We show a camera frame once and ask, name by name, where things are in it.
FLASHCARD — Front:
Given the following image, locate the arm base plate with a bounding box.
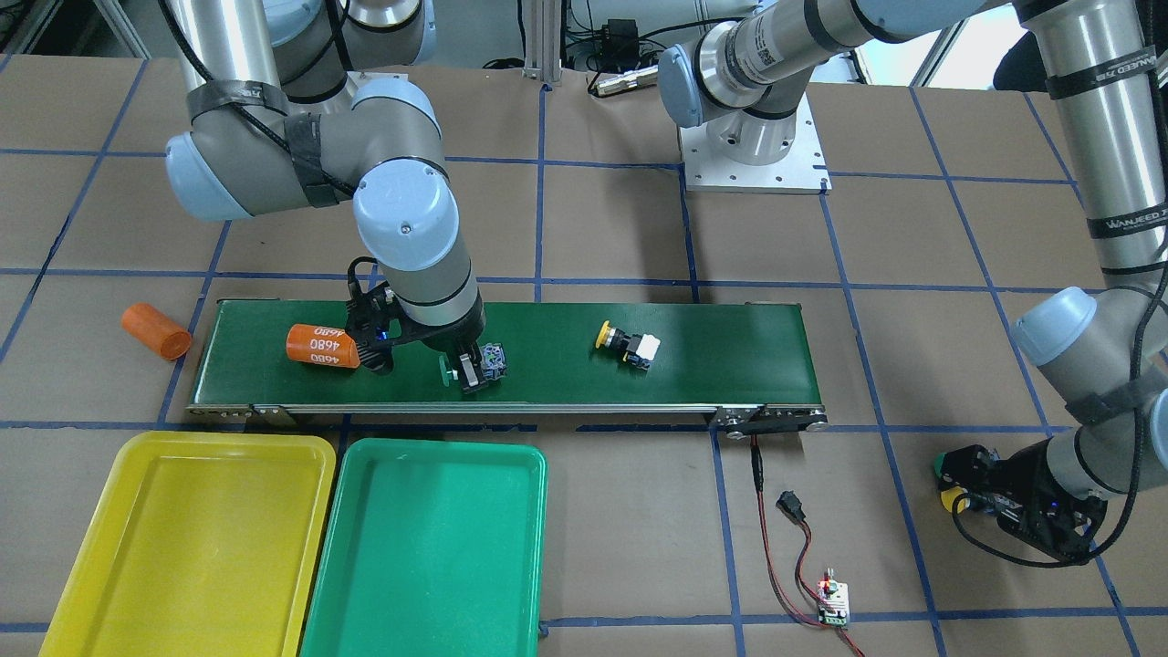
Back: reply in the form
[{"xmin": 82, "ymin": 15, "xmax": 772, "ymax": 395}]
[{"xmin": 677, "ymin": 95, "xmax": 833, "ymax": 194}]

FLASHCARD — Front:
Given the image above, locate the yellow push button front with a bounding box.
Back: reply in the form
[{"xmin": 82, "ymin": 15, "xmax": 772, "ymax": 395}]
[{"xmin": 595, "ymin": 320, "xmax": 661, "ymax": 369}]

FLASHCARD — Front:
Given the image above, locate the yellow plastic tray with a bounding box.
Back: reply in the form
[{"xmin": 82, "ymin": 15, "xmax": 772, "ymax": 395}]
[{"xmin": 40, "ymin": 430, "xmax": 338, "ymax": 656}]

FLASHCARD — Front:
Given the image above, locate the green conveyor belt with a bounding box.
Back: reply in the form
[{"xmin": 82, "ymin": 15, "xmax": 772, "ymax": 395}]
[{"xmin": 187, "ymin": 299, "xmax": 829, "ymax": 435}]

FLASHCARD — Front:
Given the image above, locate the plain orange cylinder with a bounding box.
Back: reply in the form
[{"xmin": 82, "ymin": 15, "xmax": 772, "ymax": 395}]
[{"xmin": 120, "ymin": 302, "xmax": 193, "ymax": 361}]

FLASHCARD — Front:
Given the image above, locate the orange cylinder with label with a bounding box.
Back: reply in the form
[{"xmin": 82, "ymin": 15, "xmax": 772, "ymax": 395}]
[{"xmin": 285, "ymin": 323, "xmax": 361, "ymax": 369}]

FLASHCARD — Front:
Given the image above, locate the red black wire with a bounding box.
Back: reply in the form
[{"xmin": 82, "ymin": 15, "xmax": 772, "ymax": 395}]
[{"xmin": 748, "ymin": 436, "xmax": 868, "ymax": 657}]

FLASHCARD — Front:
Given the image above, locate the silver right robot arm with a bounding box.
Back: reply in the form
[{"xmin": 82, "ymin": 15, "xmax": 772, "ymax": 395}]
[{"xmin": 160, "ymin": 1, "xmax": 498, "ymax": 390}]

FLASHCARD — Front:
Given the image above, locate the green plastic tray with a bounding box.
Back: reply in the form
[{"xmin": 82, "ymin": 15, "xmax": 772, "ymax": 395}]
[{"xmin": 300, "ymin": 438, "xmax": 548, "ymax": 656}]

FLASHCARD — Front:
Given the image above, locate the aluminium frame post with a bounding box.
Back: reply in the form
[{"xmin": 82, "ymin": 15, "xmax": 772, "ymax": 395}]
[{"xmin": 520, "ymin": 0, "xmax": 564, "ymax": 89}]

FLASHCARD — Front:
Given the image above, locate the small controller circuit board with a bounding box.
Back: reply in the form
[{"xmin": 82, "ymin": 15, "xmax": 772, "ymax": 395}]
[{"xmin": 816, "ymin": 570, "xmax": 850, "ymax": 629}]

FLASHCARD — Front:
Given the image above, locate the yellow push button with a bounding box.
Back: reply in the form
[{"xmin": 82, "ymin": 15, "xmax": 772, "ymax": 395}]
[
  {"xmin": 939, "ymin": 486, "xmax": 971, "ymax": 516},
  {"xmin": 595, "ymin": 320, "xmax": 661, "ymax": 369}
]

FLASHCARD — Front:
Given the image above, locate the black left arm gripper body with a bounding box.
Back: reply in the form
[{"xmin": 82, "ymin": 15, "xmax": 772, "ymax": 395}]
[{"xmin": 938, "ymin": 443, "xmax": 1107, "ymax": 562}]

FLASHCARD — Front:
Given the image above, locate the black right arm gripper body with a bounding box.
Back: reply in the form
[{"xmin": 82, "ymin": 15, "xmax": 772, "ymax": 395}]
[{"xmin": 347, "ymin": 260, "xmax": 485, "ymax": 361}]

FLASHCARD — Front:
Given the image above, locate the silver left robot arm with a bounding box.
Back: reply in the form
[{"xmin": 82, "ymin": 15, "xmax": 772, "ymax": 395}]
[{"xmin": 450, "ymin": 70, "xmax": 1104, "ymax": 433}]

